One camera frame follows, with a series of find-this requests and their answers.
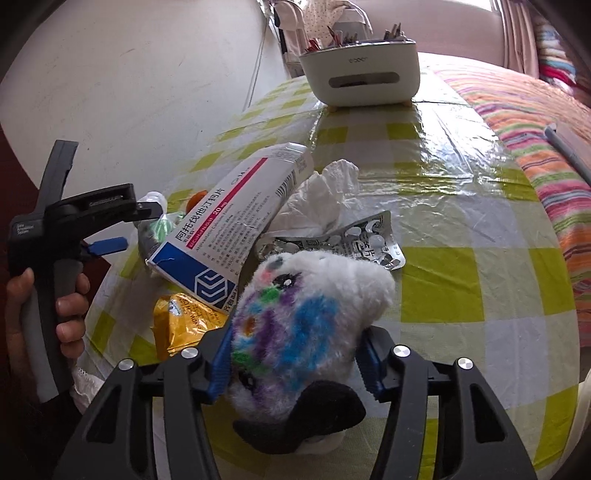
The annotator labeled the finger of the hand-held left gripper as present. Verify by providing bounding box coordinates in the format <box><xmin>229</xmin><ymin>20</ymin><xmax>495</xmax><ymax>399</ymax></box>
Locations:
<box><xmin>85</xmin><ymin>237</ymin><xmax>129</xmax><ymax>257</ymax></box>
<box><xmin>134</xmin><ymin>196</ymin><xmax>166</xmax><ymax>221</ymax></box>

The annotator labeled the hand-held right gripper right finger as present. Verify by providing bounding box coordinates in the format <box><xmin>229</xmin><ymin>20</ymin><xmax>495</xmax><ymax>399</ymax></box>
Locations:
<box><xmin>353</xmin><ymin>325</ymin><xmax>539</xmax><ymax>480</ymax></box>

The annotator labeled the pale pink garment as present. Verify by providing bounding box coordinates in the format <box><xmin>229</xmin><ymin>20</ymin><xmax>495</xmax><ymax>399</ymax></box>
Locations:
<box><xmin>274</xmin><ymin>0</ymin><xmax>308</xmax><ymax>77</ymax></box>

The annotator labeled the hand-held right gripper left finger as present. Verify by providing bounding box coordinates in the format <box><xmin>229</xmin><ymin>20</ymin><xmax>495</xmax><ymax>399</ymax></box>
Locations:
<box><xmin>53</xmin><ymin>323</ymin><xmax>236</xmax><ymax>480</ymax></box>

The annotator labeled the silver blister pack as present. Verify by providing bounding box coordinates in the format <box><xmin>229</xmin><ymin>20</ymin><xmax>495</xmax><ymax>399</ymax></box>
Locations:
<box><xmin>259</xmin><ymin>210</ymin><xmax>406</xmax><ymax>273</ymax></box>

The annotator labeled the white colourful plush toy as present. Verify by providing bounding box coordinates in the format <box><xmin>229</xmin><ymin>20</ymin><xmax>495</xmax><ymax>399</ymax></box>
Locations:
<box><xmin>226</xmin><ymin>249</ymin><xmax>397</xmax><ymax>457</ymax></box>

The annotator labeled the bed with striped sheet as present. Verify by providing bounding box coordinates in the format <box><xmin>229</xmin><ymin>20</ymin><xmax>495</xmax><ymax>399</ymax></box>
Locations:
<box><xmin>434</xmin><ymin>60</ymin><xmax>591</xmax><ymax>333</ymax></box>

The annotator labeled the white storage box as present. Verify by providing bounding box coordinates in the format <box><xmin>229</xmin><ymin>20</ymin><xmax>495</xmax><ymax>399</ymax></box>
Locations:
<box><xmin>298</xmin><ymin>37</ymin><xmax>421</xmax><ymax>108</ymax></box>

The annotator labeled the bunch of sachets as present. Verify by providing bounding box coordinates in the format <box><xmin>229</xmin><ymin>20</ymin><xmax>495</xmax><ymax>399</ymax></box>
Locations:
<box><xmin>305</xmin><ymin>23</ymin><xmax>407</xmax><ymax>51</ymax></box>

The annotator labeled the dotted white cloth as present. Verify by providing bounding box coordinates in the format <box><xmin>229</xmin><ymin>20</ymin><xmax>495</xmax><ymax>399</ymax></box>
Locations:
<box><xmin>300</xmin><ymin>0</ymin><xmax>375</xmax><ymax>51</ymax></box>

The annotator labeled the yellow foil packet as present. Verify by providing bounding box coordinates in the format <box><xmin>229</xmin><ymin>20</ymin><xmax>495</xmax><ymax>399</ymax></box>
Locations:
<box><xmin>150</xmin><ymin>292</ymin><xmax>232</xmax><ymax>361</ymax></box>

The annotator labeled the clear plastic bottle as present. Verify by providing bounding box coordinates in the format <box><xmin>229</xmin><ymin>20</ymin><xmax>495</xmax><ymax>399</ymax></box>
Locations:
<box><xmin>136</xmin><ymin>190</ymin><xmax>186</xmax><ymax>260</ymax></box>

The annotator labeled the white tissue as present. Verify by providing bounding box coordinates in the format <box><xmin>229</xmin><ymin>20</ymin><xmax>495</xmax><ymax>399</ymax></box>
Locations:
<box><xmin>270</xmin><ymin>159</ymin><xmax>361</xmax><ymax>232</ymax></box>

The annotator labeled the person's left hand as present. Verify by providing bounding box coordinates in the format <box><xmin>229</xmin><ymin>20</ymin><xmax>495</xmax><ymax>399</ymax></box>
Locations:
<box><xmin>6</xmin><ymin>269</ymin><xmax>92</xmax><ymax>370</ymax></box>

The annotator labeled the stack of folded blankets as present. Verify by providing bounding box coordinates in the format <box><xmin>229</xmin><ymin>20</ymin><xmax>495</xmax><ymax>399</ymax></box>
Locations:
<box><xmin>536</xmin><ymin>23</ymin><xmax>588</xmax><ymax>93</ymax></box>

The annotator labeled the pink curtain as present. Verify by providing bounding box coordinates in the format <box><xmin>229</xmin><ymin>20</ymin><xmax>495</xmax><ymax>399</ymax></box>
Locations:
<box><xmin>501</xmin><ymin>0</ymin><xmax>541</xmax><ymax>77</ymax></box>

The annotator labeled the white remote on bed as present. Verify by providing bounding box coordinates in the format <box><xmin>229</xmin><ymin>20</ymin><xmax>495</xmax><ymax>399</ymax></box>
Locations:
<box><xmin>544</xmin><ymin>121</ymin><xmax>591</xmax><ymax>185</ymax></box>

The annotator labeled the white wall cable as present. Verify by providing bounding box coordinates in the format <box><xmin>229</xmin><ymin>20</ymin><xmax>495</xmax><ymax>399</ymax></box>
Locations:
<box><xmin>252</xmin><ymin>18</ymin><xmax>279</xmax><ymax>99</ymax></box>

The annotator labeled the white and blue medicine box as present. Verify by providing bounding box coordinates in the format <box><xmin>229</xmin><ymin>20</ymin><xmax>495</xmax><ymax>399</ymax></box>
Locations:
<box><xmin>145</xmin><ymin>142</ymin><xmax>315</xmax><ymax>315</ymax></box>

